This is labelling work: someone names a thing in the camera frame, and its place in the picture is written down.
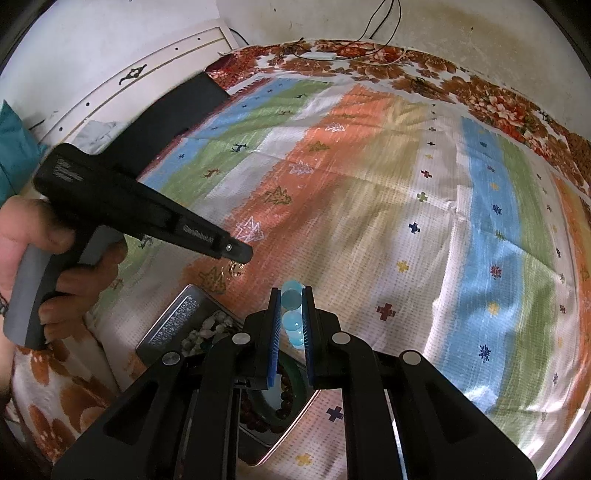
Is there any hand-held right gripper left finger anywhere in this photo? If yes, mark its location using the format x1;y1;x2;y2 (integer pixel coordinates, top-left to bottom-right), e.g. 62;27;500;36
51;288;282;480

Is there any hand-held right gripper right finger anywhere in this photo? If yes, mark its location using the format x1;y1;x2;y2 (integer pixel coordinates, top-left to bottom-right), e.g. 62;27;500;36
302;286;539;480

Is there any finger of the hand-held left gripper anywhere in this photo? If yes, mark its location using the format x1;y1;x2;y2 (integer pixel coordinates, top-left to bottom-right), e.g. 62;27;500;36
218;232;254;265

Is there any light blue bead bracelet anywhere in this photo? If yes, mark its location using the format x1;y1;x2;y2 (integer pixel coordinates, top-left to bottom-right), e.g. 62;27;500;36
280;278;306;348

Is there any green jade bangle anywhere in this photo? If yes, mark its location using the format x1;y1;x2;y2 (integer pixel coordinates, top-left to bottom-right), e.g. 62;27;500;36
203;332;309;432

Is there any shell and stone bracelet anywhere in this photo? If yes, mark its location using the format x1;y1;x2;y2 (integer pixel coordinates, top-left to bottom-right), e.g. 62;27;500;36
180;310;234;356

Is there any red bead bracelet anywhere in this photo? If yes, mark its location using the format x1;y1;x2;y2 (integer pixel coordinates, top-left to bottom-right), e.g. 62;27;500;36
239;374;294;433

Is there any metal tin box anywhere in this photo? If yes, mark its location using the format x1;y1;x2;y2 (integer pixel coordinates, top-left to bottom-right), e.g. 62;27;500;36
135;284;319;467

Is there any person's left forearm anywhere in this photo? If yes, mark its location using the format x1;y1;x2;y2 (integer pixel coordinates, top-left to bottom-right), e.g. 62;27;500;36
0;314;19;421

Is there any person's left hand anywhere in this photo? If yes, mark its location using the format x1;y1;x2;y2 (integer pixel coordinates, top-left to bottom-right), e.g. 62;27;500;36
0;196;127;340

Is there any teal cloth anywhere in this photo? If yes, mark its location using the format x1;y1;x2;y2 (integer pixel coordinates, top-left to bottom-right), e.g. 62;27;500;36
0;99;49;197

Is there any white cabinet panel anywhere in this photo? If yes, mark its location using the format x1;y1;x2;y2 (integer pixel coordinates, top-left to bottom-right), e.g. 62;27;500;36
0;0;236;144

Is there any colourful striped tablecloth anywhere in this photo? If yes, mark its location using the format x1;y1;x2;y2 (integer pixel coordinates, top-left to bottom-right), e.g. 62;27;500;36
9;39;591;462

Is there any white cable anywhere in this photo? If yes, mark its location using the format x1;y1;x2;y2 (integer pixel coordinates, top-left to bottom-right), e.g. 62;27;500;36
383;46;411;68

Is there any black cable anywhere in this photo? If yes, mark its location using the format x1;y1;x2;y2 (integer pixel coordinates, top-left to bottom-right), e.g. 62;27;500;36
228;0;402;58
360;0;391;38

